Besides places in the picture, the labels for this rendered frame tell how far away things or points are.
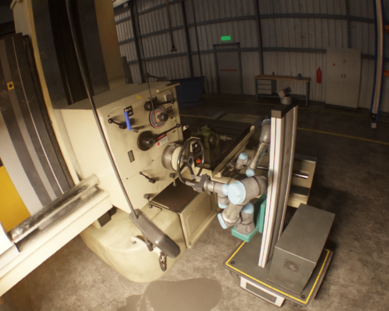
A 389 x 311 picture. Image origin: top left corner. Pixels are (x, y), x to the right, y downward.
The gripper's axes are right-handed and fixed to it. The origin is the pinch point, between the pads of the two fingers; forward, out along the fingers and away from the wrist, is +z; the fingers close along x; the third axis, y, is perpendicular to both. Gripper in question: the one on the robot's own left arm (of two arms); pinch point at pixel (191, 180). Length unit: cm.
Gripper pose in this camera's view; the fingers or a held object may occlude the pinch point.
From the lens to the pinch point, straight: 161.1
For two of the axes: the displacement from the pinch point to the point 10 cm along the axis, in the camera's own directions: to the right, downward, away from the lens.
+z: -8.3, -1.7, 5.3
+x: -5.0, 6.6, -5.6
